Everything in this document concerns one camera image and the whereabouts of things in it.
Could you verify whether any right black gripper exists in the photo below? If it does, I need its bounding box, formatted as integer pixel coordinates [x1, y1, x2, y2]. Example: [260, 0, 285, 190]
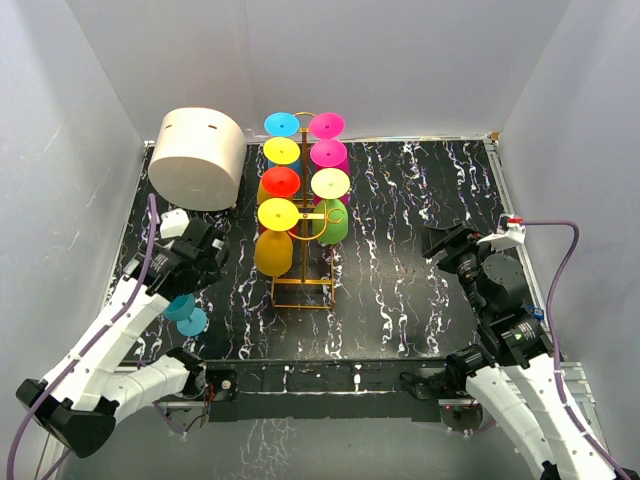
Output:
[418, 221, 499, 317]

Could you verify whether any orange wine glass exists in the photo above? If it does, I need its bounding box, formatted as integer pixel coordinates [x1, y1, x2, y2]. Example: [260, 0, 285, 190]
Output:
[254, 198, 299, 277]
[263, 137, 302, 180]

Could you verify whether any blue wine glass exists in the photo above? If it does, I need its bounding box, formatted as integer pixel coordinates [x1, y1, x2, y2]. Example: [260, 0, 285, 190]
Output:
[162, 294, 207, 337]
[264, 112, 300, 137]

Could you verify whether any red wine glass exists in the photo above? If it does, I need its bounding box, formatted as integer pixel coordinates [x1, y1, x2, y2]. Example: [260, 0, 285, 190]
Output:
[258, 167, 301, 203]

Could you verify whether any green wine glass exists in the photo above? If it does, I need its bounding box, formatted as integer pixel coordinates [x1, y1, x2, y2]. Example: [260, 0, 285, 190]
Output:
[311, 168, 351, 245]

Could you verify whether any magenta wine glass front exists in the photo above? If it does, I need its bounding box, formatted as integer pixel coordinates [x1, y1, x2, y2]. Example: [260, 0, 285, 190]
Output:
[310, 139, 350, 175]

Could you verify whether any magenta wine glass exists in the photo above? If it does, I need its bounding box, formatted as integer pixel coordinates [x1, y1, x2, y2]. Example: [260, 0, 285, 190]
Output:
[309, 112, 345, 140]
[310, 139, 350, 175]

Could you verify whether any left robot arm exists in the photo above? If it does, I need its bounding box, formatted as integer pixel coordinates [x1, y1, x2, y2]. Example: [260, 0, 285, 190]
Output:
[16, 218, 229, 458]

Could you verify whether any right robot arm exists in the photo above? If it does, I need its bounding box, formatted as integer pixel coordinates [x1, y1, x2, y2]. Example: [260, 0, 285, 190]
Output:
[421, 215, 639, 479]

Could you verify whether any white cylindrical container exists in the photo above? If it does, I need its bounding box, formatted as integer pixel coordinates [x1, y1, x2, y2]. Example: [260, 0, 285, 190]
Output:
[148, 107, 247, 212]

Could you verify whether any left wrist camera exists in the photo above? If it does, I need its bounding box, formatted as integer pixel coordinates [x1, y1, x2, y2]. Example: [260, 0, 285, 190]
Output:
[159, 208, 190, 240]

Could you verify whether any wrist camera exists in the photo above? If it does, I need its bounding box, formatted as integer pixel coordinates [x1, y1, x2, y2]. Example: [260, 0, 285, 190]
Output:
[159, 208, 190, 240]
[477, 214, 526, 252]

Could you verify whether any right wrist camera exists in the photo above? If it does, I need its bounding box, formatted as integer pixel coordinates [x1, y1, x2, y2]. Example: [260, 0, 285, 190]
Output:
[477, 214, 526, 252]

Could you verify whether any gold wire glass rack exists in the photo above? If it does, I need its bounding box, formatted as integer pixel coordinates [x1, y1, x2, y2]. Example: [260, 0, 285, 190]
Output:
[269, 111, 336, 310]

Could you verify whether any blue handled tool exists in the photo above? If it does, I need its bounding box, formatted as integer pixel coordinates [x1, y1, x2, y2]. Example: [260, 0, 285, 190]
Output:
[524, 304, 545, 322]

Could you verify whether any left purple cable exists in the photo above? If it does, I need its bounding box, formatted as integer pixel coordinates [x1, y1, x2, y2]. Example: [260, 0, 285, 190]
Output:
[6, 192, 161, 480]

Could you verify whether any purple cable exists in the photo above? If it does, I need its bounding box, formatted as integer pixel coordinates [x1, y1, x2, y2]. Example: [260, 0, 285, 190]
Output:
[6, 192, 161, 480]
[519, 219, 636, 480]

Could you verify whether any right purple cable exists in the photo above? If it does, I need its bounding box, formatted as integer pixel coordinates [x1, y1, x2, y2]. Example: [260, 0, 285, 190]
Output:
[519, 219, 636, 480]

